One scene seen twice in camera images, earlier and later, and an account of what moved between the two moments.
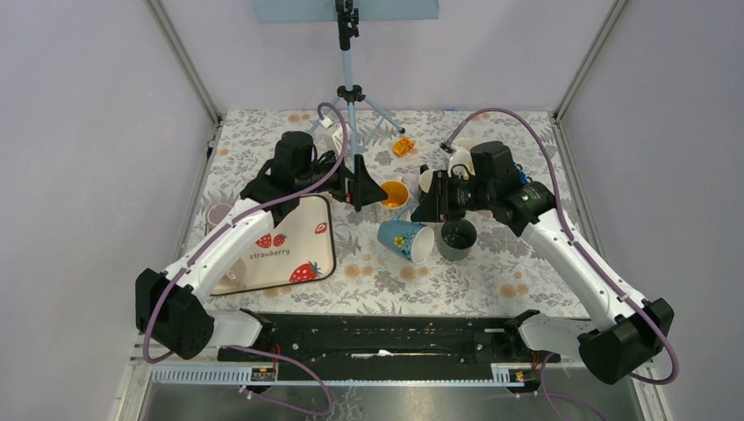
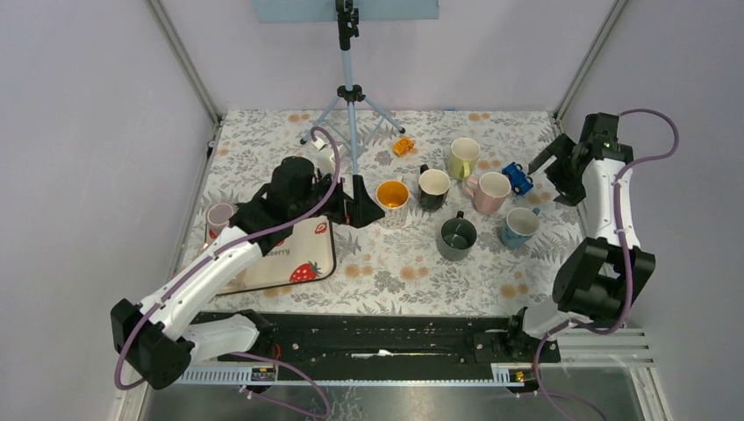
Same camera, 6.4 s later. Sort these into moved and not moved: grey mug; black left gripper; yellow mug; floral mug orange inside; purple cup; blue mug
Moved: black left gripper; blue mug
Not moved: grey mug; purple cup; floral mug orange inside; yellow mug
